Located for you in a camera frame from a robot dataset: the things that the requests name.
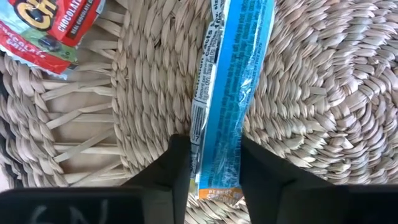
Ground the red logo Chewy granola bar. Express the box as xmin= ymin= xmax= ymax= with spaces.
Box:
xmin=0 ymin=0 xmax=106 ymax=80

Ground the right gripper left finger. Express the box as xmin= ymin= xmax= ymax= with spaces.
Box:
xmin=123 ymin=134 xmax=191 ymax=224

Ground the round woven wicker basket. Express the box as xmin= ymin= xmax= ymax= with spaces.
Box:
xmin=0 ymin=0 xmax=398 ymax=224

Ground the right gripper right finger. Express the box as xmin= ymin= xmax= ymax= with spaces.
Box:
xmin=239 ymin=136 xmax=332 ymax=224

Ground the bright blue granola bar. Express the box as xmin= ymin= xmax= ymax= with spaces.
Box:
xmin=188 ymin=0 xmax=276 ymax=206

